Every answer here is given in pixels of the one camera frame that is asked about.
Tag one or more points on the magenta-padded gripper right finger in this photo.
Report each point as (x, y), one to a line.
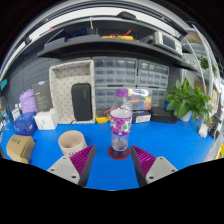
(156, 168)

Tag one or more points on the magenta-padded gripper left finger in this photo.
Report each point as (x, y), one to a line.
(66, 168)

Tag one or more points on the purple-capped clear drink bottle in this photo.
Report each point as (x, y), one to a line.
(121, 125)

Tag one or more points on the beige patterned ceramic cup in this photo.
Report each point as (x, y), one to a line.
(71, 143)

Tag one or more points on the brown cardboard box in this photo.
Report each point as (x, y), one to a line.
(20, 148)

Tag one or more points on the flat black case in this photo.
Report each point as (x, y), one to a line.
(163, 115)

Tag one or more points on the small white box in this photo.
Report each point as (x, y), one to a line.
(46, 119)

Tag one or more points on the black box with white label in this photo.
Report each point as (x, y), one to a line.
(141, 117)

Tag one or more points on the small white adapter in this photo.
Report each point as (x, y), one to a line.
(203, 130)

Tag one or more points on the yellow multimeter with red leads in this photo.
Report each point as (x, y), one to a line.
(101, 118)

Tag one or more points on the blue product box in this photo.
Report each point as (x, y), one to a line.
(25, 124)

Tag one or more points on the black rectangular speaker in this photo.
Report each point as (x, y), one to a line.
(81, 101)

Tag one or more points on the clear organizer with colourful parts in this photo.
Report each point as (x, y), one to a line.
(141, 99)

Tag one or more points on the green potted plant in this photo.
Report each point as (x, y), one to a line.
(186, 100)

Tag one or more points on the white pegboard tray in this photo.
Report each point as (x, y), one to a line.
(61, 93)

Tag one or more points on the small white bottles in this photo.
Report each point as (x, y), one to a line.
(16, 112)

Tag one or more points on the dark grey product box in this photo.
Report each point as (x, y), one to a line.
(42, 95)

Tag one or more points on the purple plastic bag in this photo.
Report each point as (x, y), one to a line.
(28, 100)

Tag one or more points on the small teal box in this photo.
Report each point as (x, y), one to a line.
(3, 84)

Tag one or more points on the white side shelf unit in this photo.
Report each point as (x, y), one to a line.
(208, 66)

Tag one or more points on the dark wall shelf unit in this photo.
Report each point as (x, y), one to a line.
(100, 46)

